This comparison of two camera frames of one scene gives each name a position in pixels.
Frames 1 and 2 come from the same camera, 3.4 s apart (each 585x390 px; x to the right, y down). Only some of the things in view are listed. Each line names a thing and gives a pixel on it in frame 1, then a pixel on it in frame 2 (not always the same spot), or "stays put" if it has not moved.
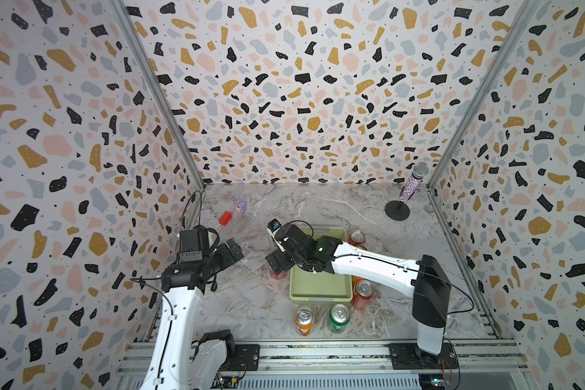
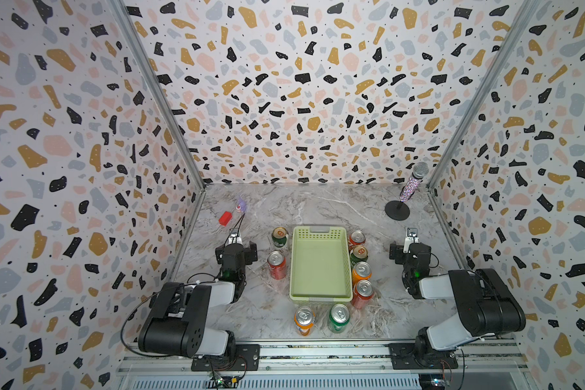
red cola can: x=357 y=237 stays put
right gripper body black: x=284 y=259 -> x=400 y=258
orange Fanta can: x=304 y=318 stays put
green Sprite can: x=339 y=318 stays put
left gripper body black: x=210 y=260 -> x=246 y=256
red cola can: x=362 y=292 stays put
